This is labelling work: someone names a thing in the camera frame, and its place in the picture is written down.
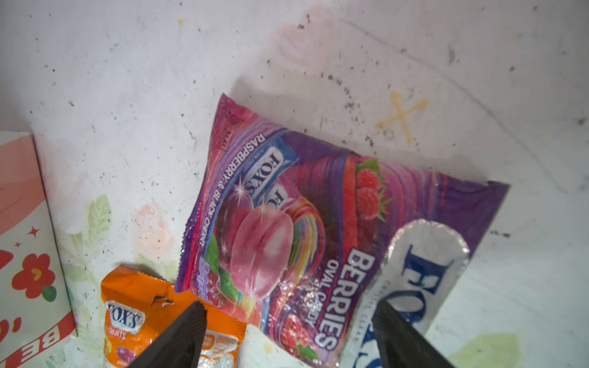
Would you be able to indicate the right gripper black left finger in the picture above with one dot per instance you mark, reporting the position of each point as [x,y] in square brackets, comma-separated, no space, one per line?
[180,345]

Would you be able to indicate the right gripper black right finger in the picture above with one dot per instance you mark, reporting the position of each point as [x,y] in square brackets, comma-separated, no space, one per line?
[400,345]

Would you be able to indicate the white paper gift bag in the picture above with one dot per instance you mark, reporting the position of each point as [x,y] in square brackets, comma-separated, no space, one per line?
[36,315]

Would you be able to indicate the orange Fox's fruits candy bag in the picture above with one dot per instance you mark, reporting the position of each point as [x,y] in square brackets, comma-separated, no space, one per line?
[138,310]

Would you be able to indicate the purple Fox's berries candy bag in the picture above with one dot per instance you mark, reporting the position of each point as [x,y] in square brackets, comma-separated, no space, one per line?
[302,239]

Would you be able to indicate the floral table mat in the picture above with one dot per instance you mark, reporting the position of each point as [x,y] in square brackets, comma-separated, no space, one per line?
[121,96]

